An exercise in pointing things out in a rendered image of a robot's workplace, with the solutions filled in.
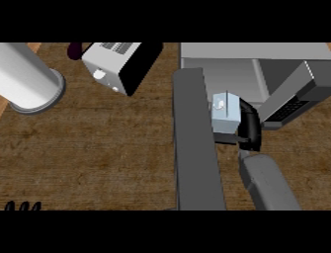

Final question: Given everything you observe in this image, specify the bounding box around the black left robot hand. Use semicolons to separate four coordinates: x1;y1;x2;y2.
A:
3;201;42;211

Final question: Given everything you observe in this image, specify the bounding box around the grey microwave door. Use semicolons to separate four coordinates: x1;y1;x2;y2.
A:
170;67;227;211

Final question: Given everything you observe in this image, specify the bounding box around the pale blue milk carton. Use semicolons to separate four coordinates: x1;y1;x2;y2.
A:
210;91;244;134

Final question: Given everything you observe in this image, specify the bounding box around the grey microwave body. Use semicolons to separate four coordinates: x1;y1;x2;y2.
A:
177;42;331;131

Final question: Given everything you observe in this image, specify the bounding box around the dark purple round object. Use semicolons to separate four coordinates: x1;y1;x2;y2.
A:
66;42;84;61

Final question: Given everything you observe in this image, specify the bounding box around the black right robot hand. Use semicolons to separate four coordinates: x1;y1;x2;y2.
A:
212;97;263;152

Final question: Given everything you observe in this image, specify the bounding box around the white cylinder with grey rim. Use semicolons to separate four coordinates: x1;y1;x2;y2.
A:
0;42;66;116

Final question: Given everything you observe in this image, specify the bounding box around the white and black toaster oven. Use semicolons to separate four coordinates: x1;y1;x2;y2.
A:
79;42;165;97

